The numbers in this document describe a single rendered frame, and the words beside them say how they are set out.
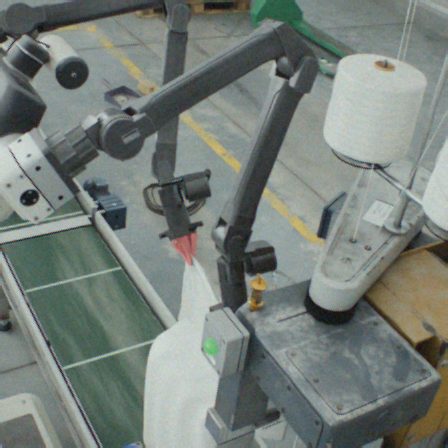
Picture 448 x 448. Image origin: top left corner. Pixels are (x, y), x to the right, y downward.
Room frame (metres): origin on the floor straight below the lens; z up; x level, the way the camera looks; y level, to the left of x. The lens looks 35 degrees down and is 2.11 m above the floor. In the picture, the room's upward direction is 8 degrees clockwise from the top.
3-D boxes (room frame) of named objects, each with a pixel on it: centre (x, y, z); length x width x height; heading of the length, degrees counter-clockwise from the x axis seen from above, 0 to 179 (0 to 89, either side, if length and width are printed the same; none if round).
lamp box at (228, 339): (0.86, -0.03, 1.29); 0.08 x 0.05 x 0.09; 35
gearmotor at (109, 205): (2.61, 0.59, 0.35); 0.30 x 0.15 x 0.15; 35
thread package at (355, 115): (1.19, -0.24, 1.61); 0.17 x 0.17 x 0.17
